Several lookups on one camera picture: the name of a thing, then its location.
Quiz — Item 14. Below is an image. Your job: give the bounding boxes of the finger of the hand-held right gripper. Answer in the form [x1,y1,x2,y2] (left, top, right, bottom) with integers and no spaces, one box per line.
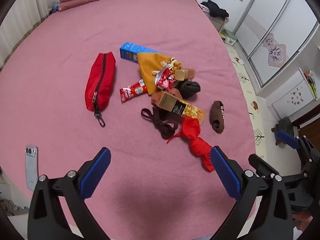
[275,129,319,178]
[248,154,281,180]

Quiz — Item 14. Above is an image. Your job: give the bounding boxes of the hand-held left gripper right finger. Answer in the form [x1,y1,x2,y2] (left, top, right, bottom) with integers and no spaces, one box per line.
[210,145,294,240]

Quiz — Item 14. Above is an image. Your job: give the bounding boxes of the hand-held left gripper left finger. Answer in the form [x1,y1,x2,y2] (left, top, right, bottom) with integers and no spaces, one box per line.
[27,147,112,240]

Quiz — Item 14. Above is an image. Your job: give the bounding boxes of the red zipper pencil pouch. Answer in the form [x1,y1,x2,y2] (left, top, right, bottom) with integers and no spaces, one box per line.
[85,52,117,128]

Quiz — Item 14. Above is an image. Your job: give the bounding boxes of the mustard knit drawstring pouch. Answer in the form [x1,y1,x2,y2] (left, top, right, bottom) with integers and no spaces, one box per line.
[136,52,184,95]

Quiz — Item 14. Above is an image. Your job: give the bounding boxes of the dark green small chair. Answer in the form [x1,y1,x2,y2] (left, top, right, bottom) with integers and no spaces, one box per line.
[271,117,299,146]

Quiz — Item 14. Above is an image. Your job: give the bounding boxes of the white cabinet with stickers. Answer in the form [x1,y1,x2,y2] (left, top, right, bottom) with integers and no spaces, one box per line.
[256,67,320,128]

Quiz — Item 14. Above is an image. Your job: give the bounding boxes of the red knotted cloth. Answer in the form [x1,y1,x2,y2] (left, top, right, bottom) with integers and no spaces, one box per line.
[167,119,213,172]

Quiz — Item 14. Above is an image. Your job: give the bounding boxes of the brown lettered sock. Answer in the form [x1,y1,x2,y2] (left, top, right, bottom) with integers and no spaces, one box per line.
[209,101,226,134]

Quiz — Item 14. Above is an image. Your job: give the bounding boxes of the patterned play mat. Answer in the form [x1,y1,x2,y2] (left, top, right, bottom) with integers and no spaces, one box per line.
[220,32,278,165]

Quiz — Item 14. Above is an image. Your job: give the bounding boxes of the white smartphone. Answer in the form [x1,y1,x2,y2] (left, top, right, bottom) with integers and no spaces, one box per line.
[24,145,39,191]

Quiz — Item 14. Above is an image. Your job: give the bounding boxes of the gold cardboard box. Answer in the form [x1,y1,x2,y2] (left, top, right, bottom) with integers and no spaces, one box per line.
[159,91,207,125]

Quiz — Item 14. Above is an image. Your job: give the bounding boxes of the red snack packet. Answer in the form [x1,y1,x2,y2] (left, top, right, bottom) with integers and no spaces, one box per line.
[119,79,148,103]

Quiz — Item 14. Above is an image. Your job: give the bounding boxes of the dark brown sock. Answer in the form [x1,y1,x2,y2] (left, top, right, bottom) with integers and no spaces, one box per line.
[174,79,201,98]

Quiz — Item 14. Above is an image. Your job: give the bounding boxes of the orange brown sock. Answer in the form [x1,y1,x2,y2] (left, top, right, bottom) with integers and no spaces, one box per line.
[151,89,184,108]

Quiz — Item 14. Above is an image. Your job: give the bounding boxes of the light brown sock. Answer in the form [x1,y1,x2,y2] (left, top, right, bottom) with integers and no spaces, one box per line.
[185,67,197,80]

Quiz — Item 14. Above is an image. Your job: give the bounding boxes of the small gold box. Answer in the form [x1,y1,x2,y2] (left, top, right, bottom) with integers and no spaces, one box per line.
[174,69,189,81]

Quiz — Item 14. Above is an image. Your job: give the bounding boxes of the crumpled red silver wrapper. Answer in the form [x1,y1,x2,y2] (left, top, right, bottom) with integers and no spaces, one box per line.
[154,66,177,90]

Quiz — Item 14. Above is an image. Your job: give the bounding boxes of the pale green stool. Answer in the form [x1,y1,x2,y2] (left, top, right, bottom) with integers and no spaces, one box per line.
[220,29,237,46]

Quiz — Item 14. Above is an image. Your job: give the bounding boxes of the white sliding door wardrobe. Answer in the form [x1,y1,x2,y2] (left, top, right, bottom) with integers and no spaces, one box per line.
[234,0,320,88]

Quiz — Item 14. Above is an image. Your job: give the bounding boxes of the blue cardboard box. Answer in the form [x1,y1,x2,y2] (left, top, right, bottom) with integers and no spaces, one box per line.
[119,42,163,63]

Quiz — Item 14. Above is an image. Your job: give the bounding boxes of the grey bedside cabinet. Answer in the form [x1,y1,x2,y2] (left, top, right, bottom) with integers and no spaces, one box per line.
[205,11,229,33]

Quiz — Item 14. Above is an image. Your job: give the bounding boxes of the black clothes pile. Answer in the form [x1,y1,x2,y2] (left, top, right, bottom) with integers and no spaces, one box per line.
[201,0,229,18]

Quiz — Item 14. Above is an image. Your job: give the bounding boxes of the white curtain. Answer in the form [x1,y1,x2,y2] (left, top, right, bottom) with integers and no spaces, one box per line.
[0,0,67,68]

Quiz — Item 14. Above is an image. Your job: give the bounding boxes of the brown lace strap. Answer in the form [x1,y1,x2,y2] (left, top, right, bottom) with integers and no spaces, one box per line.
[141,106,179,140]

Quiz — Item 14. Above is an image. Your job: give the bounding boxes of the tangle of cables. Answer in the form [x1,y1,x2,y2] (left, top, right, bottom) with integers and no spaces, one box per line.
[0,197,25,217]

